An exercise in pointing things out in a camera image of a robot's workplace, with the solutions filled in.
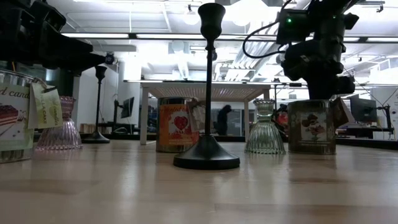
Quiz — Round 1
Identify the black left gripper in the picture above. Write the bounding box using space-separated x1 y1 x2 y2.
0 6 106 72

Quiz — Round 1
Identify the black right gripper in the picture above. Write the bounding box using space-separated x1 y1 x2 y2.
281 30 355 100

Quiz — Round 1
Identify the clear ribbed glass holder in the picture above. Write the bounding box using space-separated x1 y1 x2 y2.
244 98 286 155

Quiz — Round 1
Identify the tall black candlestick holder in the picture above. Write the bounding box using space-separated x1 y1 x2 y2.
173 2 241 170
81 65 111 144

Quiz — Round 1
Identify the vanilla cake candle tin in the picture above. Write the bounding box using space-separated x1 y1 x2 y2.
0 68 63 164

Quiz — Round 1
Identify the orange heart candle tin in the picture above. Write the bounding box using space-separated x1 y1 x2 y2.
155 96 206 153

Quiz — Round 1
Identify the pink ribbed glass candle holder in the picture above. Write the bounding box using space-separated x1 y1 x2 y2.
35 95 83 152

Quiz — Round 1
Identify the long ceiling light strip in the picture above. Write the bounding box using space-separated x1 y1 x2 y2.
60 32 398 44

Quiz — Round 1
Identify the black computer monitor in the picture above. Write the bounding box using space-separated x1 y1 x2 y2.
120 96 136 119
350 95 378 123

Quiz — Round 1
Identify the person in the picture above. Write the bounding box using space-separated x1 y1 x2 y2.
273 104 289 138
216 104 233 136

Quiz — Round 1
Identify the dark office desk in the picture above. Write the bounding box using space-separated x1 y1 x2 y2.
337 126 395 140

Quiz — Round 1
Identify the wooden slat box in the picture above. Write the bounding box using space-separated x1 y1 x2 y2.
80 123 100 134

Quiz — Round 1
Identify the black ceiling track light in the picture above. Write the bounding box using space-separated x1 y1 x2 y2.
357 0 386 14

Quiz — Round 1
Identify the white metal shelf riser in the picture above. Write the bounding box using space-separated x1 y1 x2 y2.
139 81 272 146

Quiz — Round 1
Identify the round white ceiling lamp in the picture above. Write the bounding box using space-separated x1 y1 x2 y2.
182 11 200 26

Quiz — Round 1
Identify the black metal frame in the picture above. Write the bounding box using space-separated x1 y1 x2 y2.
272 82 309 135

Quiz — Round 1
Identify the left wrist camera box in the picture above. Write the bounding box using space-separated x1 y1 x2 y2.
30 1 67 32

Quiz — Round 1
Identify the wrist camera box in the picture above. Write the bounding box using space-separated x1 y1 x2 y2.
275 8 313 45
30 1 67 32

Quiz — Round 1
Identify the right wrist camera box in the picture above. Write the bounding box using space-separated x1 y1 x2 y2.
275 8 313 45

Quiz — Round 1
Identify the black camera cable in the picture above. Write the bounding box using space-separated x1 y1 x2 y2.
242 0 295 60

